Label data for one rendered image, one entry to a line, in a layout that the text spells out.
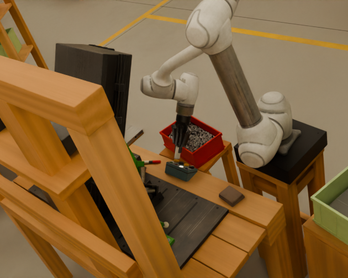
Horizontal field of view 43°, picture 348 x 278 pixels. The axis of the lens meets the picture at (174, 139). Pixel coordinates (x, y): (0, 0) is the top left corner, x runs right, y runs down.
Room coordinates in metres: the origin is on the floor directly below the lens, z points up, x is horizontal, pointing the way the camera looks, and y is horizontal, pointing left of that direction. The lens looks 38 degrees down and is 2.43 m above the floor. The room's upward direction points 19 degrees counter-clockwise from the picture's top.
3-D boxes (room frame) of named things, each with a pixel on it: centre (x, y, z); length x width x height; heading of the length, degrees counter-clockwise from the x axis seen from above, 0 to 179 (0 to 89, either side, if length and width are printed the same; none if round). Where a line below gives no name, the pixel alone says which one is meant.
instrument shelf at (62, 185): (1.51, 0.58, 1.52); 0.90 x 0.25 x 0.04; 37
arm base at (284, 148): (1.67, -0.47, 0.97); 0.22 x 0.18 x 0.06; 41
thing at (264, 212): (1.84, 0.15, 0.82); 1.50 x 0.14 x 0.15; 37
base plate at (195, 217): (1.67, 0.37, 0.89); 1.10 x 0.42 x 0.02; 37
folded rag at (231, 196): (1.42, -0.17, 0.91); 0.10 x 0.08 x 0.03; 25
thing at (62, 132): (1.31, 0.37, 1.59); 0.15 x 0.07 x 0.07; 37
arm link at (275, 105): (1.64, -0.48, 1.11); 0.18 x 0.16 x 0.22; 140
